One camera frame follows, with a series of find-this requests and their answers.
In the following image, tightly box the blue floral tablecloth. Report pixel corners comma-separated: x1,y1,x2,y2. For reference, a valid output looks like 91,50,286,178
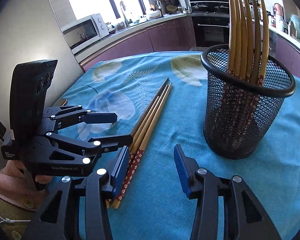
61,51,300,239

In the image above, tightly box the black built-in oven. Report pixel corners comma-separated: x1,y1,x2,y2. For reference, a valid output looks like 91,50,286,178
192,15,230,48

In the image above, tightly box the grey refrigerator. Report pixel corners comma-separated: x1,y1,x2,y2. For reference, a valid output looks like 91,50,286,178
0,0,83,128

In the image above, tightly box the wooden chopstick three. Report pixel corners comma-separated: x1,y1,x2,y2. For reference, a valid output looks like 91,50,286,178
224,0,248,159

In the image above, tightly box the person left hand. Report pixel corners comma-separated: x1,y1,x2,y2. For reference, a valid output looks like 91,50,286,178
5,160,53,184

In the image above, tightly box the wooden chopstick four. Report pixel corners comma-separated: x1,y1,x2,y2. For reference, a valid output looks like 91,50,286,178
228,0,254,151

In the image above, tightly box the wooden chopstick five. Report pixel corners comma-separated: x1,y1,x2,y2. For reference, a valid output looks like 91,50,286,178
236,0,261,157

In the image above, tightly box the pink sleeve left forearm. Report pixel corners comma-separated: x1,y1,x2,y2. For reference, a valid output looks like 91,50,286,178
0,160,49,239

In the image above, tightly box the black mesh pen cup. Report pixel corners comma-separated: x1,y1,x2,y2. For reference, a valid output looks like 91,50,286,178
200,44,295,159

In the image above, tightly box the chrome sink faucet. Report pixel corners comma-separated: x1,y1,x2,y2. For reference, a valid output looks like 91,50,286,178
120,1,129,28

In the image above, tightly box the wooden chopstick six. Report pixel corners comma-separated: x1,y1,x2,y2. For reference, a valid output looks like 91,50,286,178
241,0,269,139

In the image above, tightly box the wooden chopstick eight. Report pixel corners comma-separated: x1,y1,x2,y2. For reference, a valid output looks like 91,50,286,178
111,82,172,209

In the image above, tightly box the white microwave oven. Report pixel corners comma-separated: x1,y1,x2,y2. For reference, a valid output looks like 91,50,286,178
61,14,109,54

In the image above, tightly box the black range hood stove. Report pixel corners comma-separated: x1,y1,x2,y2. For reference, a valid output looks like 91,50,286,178
189,0,230,15

